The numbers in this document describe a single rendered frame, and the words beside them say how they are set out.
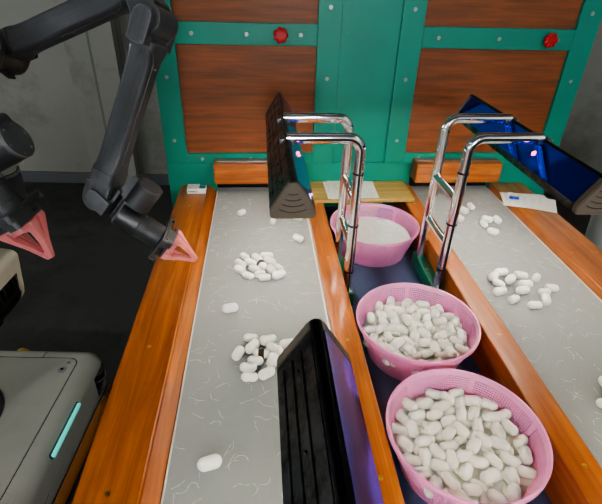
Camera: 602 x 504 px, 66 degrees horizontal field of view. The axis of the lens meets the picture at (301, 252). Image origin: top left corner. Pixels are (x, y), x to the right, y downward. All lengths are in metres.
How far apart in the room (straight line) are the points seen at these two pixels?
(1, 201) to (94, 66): 2.53
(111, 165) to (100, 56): 2.25
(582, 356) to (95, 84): 2.98
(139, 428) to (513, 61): 1.48
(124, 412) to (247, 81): 1.04
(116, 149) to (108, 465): 0.61
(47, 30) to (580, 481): 1.25
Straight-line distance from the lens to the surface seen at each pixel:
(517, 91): 1.76
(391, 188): 1.62
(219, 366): 0.95
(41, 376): 1.73
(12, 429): 1.62
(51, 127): 3.75
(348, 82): 1.56
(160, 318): 1.04
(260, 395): 0.90
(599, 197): 0.99
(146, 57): 1.02
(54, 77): 3.62
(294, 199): 0.79
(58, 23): 1.14
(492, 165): 1.73
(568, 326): 1.22
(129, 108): 1.04
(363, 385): 0.89
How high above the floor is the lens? 1.42
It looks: 32 degrees down
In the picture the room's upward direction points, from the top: 2 degrees clockwise
